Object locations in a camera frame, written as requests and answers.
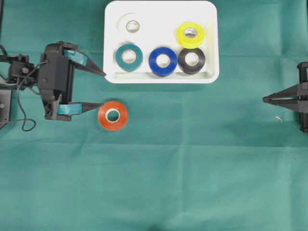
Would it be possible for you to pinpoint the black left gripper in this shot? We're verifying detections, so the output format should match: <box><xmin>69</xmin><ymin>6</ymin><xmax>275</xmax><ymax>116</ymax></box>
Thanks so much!
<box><xmin>7</xmin><ymin>41</ymin><xmax>106</xmax><ymax>121</ymax></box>

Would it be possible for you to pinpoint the green table cloth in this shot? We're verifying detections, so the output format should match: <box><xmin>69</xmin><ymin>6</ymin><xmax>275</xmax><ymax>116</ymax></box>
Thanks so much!
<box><xmin>0</xmin><ymin>0</ymin><xmax>308</xmax><ymax>231</ymax></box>

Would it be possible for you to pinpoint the green tape roll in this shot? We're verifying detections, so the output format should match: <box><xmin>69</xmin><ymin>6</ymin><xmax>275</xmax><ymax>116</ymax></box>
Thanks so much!
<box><xmin>115</xmin><ymin>44</ymin><xmax>143</xmax><ymax>72</ymax></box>

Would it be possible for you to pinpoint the blue tape roll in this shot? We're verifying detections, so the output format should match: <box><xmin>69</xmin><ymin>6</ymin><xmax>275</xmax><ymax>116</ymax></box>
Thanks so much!
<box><xmin>149</xmin><ymin>47</ymin><xmax>178</xmax><ymax>77</ymax></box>

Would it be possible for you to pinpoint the white tape roll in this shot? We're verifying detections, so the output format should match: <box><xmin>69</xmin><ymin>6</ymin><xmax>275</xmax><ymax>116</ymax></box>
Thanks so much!
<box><xmin>117</xmin><ymin>13</ymin><xmax>143</xmax><ymax>40</ymax></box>

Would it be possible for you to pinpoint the thin black camera cable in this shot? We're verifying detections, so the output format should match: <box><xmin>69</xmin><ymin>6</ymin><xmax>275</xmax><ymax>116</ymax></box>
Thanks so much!
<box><xmin>0</xmin><ymin>60</ymin><xmax>49</xmax><ymax>132</ymax></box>

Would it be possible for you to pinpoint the yellow tape roll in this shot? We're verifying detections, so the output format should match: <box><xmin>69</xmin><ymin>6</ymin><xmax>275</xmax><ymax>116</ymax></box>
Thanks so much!
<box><xmin>176</xmin><ymin>22</ymin><xmax>205</xmax><ymax>49</ymax></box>

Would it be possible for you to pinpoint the white plastic case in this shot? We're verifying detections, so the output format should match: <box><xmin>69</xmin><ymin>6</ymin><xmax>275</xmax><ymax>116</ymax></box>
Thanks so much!
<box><xmin>103</xmin><ymin>0</ymin><xmax>219</xmax><ymax>84</ymax></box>

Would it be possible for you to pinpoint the red tape roll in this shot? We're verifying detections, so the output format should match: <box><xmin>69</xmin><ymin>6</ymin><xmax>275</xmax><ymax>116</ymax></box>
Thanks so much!
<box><xmin>98</xmin><ymin>101</ymin><xmax>128</xmax><ymax>131</ymax></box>

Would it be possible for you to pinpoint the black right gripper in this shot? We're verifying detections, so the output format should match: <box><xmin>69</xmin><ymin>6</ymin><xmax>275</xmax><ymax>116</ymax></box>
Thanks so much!
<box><xmin>262</xmin><ymin>61</ymin><xmax>308</xmax><ymax>133</ymax></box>

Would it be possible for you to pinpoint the black tape roll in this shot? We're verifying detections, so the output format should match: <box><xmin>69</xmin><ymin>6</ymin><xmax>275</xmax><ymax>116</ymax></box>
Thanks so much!
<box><xmin>178</xmin><ymin>48</ymin><xmax>205</xmax><ymax>75</ymax></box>

